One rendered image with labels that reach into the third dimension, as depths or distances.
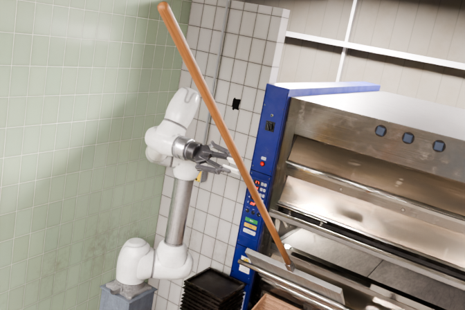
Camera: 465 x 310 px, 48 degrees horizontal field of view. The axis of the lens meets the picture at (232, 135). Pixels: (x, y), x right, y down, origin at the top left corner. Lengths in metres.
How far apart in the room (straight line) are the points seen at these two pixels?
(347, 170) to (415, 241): 0.52
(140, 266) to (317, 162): 1.16
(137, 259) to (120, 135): 0.83
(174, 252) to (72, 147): 0.81
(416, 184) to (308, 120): 0.70
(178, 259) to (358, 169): 1.11
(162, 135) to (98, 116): 1.06
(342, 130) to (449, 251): 0.85
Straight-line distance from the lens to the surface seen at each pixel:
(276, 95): 3.15
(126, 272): 2.85
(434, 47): 6.32
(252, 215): 3.34
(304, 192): 3.19
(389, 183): 2.99
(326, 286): 2.74
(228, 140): 1.74
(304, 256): 3.28
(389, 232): 3.05
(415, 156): 2.94
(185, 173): 2.63
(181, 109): 2.07
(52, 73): 2.79
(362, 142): 3.00
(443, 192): 2.95
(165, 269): 2.84
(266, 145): 3.21
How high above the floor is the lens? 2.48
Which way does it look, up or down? 12 degrees down
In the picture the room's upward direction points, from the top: 10 degrees clockwise
